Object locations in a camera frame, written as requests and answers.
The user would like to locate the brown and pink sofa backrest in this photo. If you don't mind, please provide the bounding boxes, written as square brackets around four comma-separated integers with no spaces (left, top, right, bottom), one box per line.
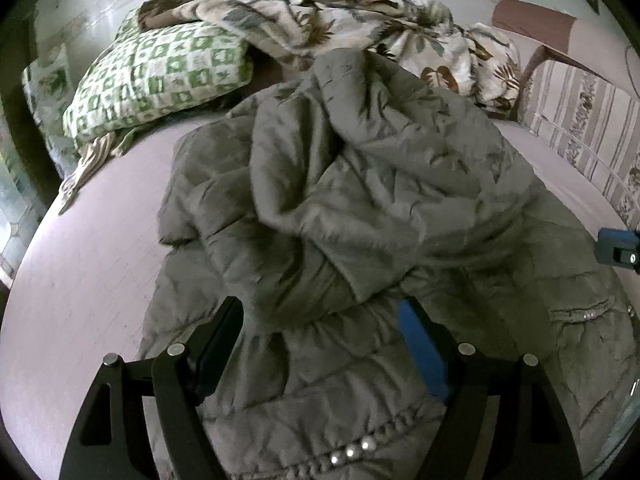
[491,0,640,126]

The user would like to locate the striped floral back cushion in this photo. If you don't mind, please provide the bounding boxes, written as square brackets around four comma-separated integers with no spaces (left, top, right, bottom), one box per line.
[517,60,640,233]

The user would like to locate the green checked pillow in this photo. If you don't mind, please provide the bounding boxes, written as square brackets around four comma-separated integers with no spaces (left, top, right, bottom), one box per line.
[62,7,254,155]

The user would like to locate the leaf print blanket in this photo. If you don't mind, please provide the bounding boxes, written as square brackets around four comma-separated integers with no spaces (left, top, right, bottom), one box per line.
[170,0,524,120]

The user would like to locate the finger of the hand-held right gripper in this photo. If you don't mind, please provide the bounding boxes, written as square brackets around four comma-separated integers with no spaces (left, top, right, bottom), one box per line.
[592,227,640,275]

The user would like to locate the olive quilted puffer jacket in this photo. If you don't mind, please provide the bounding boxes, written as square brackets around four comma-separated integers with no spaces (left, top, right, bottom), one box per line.
[137,50,639,480]

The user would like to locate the stained glass window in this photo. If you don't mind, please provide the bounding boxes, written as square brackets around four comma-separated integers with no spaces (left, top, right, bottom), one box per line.
[0,110,42,283]

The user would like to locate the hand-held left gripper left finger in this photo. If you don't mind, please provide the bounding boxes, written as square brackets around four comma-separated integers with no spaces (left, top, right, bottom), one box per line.
[59,296,246,480]

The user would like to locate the green printed gift bag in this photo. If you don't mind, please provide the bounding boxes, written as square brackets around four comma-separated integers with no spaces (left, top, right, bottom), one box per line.
[21,44,77,180]

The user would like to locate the brown pillow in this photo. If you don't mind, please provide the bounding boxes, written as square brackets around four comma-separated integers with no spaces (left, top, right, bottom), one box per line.
[136,0,197,32]

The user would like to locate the black cable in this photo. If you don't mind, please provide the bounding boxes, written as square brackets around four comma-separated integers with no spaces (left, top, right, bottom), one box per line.
[622,42,640,81]

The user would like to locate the pink quilted bed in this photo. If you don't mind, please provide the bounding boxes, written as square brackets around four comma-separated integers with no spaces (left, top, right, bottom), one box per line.
[0,105,640,480]

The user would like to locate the striped beige cloth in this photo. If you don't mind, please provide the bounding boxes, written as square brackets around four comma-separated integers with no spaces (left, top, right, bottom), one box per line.
[57,130,135,217]

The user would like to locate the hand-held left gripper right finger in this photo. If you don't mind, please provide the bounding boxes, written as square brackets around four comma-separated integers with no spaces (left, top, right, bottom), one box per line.
[399,296,584,480]

